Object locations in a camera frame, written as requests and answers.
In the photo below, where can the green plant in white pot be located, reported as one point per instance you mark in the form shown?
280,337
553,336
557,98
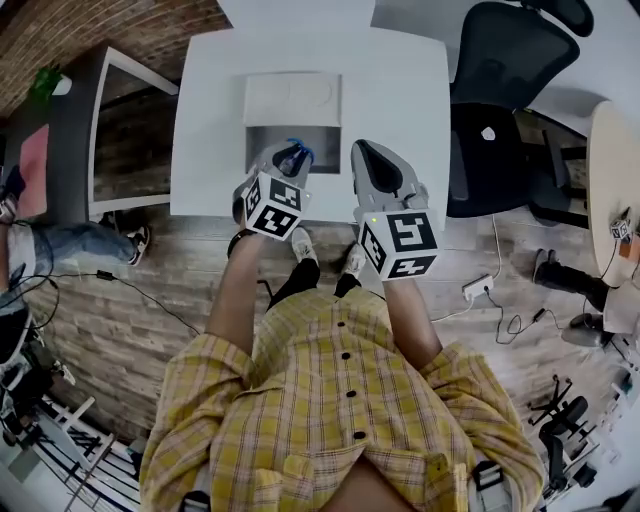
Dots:
47,82

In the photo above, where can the black chair with star base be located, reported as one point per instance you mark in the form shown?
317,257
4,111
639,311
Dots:
567,425

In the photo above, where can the yellow plaid shirt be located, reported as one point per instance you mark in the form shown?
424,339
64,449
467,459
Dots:
320,410

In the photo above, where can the white rectangular table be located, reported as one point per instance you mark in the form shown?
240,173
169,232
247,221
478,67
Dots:
210,125

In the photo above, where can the person's left forearm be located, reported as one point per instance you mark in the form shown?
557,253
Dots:
235,300

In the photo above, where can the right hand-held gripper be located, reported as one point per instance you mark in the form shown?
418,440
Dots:
410,232

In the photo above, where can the white metal rack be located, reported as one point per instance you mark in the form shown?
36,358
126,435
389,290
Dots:
85,450

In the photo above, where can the person's black trouser leg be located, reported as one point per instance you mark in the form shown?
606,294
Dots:
347,286
297,282

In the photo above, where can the grey box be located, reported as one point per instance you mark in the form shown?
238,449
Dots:
295,100

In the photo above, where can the grey flat device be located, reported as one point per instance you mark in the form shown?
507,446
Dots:
582,330

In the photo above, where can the black chair with armrest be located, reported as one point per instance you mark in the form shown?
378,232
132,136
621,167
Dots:
557,175

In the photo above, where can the pink mat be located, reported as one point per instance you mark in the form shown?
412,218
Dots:
35,165

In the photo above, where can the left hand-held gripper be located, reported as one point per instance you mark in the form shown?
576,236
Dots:
275,210

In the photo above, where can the person's left hand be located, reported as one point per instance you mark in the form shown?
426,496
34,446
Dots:
239,207

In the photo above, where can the white power strip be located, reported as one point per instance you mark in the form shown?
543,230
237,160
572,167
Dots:
477,287

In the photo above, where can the black mesh office chair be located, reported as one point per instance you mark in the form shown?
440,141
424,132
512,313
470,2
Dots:
500,125

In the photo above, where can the round beige table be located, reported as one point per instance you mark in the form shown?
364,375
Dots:
610,165

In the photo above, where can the gripper on round table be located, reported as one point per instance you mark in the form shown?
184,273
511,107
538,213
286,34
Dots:
620,230

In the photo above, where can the person's white shoe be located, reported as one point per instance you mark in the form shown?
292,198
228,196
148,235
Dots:
356,260
302,245

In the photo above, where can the person's right forearm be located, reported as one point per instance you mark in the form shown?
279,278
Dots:
410,325

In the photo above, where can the dark table with white legs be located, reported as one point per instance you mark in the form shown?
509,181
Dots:
75,150

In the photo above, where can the black wristband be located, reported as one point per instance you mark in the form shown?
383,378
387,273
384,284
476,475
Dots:
232,245

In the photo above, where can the orange box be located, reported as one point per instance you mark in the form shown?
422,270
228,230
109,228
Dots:
629,250

